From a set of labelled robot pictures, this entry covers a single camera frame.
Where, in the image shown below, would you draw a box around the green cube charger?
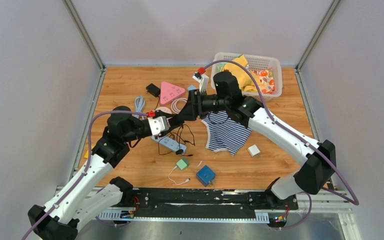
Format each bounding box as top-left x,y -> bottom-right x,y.
176,158 -> 190,171

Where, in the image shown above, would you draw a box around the light blue small charger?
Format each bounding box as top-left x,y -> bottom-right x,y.
187,85 -> 197,92

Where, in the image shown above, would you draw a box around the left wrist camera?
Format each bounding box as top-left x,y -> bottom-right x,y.
147,116 -> 169,136

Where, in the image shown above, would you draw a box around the pink triangular power strip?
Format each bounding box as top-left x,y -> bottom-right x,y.
159,81 -> 186,107

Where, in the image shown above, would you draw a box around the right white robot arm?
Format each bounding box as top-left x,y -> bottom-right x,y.
176,71 -> 336,209

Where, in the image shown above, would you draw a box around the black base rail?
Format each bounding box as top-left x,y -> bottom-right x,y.
116,188 -> 299,221

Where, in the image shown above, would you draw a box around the pink coiled cable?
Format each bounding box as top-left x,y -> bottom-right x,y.
170,97 -> 188,115

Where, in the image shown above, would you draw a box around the yellow power adapter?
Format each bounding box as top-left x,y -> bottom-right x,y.
83,145 -> 89,160

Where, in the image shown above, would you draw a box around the blue cube charger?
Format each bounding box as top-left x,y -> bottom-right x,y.
196,165 -> 216,187

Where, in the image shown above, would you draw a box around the yellow clothes in basket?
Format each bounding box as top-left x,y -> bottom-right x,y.
216,55 -> 276,95

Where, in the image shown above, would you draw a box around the black adapter with cable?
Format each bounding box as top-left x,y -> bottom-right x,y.
158,124 -> 196,157

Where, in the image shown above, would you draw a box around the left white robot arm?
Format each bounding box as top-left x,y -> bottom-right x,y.
22,106 -> 184,240

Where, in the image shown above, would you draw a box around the pink round power strip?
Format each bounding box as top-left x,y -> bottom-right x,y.
155,106 -> 172,114

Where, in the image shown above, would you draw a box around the white cube charger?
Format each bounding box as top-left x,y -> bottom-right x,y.
247,144 -> 261,157

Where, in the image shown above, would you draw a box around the light blue power strip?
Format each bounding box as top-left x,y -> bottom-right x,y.
151,136 -> 187,156

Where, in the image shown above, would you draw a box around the black adapter at back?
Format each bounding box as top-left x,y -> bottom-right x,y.
145,83 -> 161,98

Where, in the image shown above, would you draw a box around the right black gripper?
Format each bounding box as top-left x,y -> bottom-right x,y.
175,89 -> 229,122

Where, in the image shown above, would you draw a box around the white plastic basket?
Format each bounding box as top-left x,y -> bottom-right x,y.
210,52 -> 283,101

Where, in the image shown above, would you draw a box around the white usb cable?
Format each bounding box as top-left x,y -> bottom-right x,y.
168,165 -> 191,186

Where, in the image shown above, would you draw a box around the blue striped shirt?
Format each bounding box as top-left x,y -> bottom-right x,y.
201,111 -> 252,156

